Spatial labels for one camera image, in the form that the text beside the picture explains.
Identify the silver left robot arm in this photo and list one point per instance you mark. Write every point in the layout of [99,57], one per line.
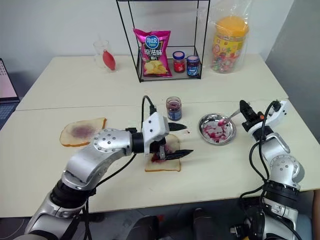
[107,142]

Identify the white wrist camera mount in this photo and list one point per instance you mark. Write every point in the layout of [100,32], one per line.
[153,125]
[281,112]

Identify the laptop computer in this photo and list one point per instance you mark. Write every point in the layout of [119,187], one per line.
[6,82]

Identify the pink potato chips bag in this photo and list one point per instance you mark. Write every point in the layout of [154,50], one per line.
[152,52]

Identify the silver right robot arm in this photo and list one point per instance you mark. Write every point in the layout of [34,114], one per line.
[285,167]

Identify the round metal plate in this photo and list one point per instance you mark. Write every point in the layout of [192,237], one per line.
[212,135]

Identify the jam stained white bread slice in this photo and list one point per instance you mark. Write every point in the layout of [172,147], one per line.
[172,143]
[75,132]

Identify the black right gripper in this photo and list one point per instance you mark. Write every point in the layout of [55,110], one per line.
[253,120]

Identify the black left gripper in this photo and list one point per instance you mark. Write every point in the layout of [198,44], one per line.
[157,151]

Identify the red rubber bulb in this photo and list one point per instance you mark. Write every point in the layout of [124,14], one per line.
[108,60]

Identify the open blue label jam jar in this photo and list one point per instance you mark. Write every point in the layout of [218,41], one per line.
[173,111]

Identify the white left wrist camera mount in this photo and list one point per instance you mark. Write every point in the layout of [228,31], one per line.
[153,125]

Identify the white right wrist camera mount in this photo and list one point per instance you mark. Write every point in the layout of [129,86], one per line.
[281,112]

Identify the red lid jar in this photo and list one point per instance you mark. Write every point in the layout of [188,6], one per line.
[179,62]

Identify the clear glass cup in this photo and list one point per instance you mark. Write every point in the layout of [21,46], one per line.
[98,55]

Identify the candy jar with orange lid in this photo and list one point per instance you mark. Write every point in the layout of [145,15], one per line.
[228,45]

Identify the clear plastic bag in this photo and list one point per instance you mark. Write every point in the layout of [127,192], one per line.
[240,10]

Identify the dark rounded shape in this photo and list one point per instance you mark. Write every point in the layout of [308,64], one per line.
[146,228]
[205,225]

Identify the metal spoon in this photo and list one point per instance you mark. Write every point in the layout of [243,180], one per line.
[233,114]

